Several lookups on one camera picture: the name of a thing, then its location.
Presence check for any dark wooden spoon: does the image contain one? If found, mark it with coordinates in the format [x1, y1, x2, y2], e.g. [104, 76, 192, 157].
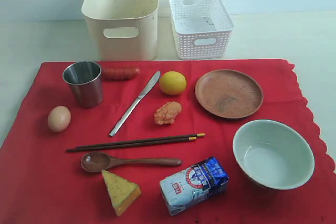
[80, 152, 182, 173]

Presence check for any brown egg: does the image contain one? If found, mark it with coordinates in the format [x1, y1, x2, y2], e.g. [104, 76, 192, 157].
[48, 106, 71, 132]

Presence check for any yellow lemon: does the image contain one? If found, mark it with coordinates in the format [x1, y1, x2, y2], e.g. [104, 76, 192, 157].
[159, 71, 187, 95]

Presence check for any stainless steel table knife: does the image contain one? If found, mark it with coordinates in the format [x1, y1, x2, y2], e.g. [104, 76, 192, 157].
[109, 71, 161, 137]

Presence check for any stainless steel cup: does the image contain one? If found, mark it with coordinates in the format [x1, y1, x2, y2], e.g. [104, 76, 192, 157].
[62, 61, 103, 108]

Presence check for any yellow cheese wedge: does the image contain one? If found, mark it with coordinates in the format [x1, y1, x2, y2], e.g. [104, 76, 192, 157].
[101, 170, 141, 217]

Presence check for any pale green ceramic bowl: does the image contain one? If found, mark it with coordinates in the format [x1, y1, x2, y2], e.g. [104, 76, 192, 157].
[233, 120, 315, 190]

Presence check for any blue white milk carton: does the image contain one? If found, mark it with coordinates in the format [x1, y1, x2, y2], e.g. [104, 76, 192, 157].
[160, 156, 229, 216]

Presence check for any white perforated plastic basket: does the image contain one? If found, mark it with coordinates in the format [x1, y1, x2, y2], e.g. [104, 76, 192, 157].
[169, 0, 234, 60]

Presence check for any orange fried chicken piece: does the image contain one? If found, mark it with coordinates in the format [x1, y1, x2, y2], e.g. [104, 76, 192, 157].
[154, 101, 182, 125]

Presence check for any cream plastic storage bin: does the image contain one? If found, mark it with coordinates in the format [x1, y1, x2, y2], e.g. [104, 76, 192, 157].
[81, 0, 159, 61]

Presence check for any brown wooden plate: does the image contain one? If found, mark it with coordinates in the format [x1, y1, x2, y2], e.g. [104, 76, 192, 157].
[195, 69, 264, 119]

